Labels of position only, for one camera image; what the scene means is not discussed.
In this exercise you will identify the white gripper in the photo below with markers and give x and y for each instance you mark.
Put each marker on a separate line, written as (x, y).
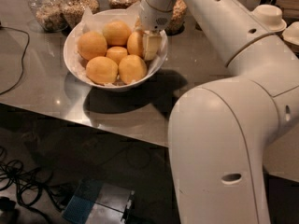
(151, 19)

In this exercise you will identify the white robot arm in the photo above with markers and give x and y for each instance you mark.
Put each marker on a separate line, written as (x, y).
(218, 131)

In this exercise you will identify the white paper bowl liner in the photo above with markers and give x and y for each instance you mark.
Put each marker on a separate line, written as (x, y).
(93, 19)

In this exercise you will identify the white ceramic bowl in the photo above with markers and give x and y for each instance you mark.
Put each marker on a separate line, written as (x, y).
(73, 64)

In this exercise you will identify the orange, back top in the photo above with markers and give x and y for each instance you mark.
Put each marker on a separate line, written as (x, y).
(116, 33)

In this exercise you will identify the glass cereal jar, right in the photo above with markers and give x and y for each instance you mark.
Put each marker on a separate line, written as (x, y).
(177, 20)

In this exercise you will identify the glass cereal jar, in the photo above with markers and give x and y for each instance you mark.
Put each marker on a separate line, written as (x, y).
(73, 10)
(48, 14)
(177, 20)

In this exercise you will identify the small orange, centre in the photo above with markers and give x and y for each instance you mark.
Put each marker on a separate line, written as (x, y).
(117, 53)

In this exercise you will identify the glass cereal jar, far left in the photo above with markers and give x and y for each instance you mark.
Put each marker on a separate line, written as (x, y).
(48, 14)

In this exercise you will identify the blue grey floor pedal box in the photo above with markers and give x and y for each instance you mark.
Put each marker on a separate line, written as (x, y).
(96, 202)

